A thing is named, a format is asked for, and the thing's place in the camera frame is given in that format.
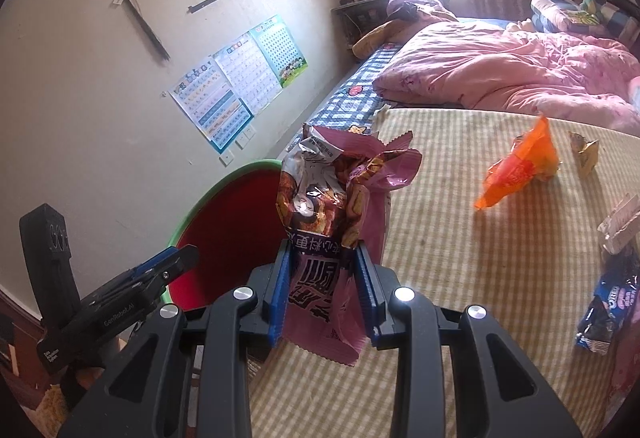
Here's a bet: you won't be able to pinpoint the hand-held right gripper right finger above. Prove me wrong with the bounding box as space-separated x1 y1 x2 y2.
356 242 583 438

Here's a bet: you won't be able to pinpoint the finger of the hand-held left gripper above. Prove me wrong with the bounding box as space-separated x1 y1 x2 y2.
95 247 178 299
107 244 199 306

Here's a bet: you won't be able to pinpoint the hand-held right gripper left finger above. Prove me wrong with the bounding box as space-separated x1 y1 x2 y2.
57 238 296 438

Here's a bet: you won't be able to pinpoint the red green plastic basin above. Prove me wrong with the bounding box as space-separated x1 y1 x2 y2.
167 159 301 319

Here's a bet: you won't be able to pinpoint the pink snack bag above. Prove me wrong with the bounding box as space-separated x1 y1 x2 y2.
276 123 423 366

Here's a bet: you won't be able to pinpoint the white drink carton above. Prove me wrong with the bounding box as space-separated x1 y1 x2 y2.
597 195 640 253

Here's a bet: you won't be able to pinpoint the orange plastic wrapper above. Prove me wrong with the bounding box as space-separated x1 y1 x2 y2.
474 115 561 211

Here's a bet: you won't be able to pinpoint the blue plaid bedsheet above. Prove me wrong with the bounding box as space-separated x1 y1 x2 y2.
285 18 511 153

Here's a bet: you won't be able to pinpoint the dark blue cookie packet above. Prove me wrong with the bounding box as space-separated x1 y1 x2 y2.
575 253 640 356

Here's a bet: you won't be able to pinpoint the pink plastic wrapper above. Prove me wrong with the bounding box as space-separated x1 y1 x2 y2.
602 333 640 424

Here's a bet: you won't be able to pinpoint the small yellow wrapper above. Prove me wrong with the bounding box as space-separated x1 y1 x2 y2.
568 132 601 179

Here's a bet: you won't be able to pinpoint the yellow blanket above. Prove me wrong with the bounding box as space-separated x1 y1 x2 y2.
352 20 401 58

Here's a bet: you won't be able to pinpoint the dark wooden desk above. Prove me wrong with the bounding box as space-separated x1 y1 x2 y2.
331 0 396 49

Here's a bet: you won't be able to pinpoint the blue plaid folded blanket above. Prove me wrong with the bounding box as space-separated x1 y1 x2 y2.
530 0 583 31

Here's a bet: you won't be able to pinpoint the yellow green striped item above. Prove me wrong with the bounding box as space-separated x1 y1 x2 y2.
567 10 603 26

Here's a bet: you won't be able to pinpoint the grey plaid pillow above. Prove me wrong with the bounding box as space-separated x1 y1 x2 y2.
597 2 638 38

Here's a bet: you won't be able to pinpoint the dark wooden headboard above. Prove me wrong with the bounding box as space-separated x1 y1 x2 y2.
605 0 640 48

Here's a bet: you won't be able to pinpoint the blue wall poster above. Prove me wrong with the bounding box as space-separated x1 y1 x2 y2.
167 58 253 153

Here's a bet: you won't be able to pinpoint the white wall poster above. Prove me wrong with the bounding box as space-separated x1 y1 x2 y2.
212 32 283 115

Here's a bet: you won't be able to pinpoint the green wall poster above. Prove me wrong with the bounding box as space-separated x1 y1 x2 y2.
250 15 308 88

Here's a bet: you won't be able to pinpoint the triangular metal wall bracket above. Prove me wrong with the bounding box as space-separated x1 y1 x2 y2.
112 0 171 63

